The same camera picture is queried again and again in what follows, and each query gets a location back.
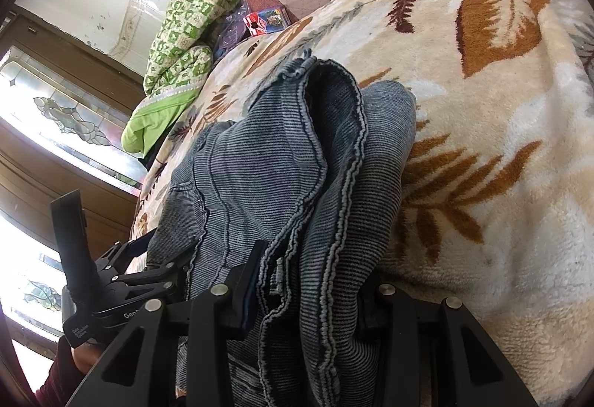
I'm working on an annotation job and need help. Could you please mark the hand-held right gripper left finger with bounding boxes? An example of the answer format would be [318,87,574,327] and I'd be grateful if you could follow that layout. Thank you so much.
[65,241,270,407]

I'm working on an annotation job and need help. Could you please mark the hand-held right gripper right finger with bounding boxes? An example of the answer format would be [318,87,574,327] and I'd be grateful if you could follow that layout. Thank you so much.
[357,282,539,407]

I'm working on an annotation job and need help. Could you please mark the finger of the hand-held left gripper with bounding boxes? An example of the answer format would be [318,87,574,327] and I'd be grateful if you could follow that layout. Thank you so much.
[50,190,122,296]
[111,249,192,299]

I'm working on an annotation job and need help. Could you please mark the grey-blue corduroy pants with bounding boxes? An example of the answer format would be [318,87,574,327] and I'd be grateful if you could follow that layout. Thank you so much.
[146,57,418,407]

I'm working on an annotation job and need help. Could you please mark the person's left forearm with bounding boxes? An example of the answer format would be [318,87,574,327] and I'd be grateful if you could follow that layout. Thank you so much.
[25,335,112,407]

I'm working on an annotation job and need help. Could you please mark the stained glass window pane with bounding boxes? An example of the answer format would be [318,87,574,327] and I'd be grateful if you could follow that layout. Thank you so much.
[0,212,71,336]
[0,45,146,191]

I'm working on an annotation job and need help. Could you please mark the cream leaf-print fleece blanket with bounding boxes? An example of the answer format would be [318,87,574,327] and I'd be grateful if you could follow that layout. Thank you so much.
[130,0,594,407]

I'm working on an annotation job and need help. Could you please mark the green patterned quilt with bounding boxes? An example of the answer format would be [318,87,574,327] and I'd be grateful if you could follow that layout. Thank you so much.
[121,0,245,155]

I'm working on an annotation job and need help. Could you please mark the clear plastic bag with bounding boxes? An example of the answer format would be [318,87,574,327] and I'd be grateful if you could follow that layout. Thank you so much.
[212,0,263,60]

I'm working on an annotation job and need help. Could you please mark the red and blue toy box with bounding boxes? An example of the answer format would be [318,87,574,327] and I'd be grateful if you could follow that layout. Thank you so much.
[242,6,292,37]

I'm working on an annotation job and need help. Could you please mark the brown wooden window frame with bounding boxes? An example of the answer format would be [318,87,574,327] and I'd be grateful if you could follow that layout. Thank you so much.
[0,3,161,345]

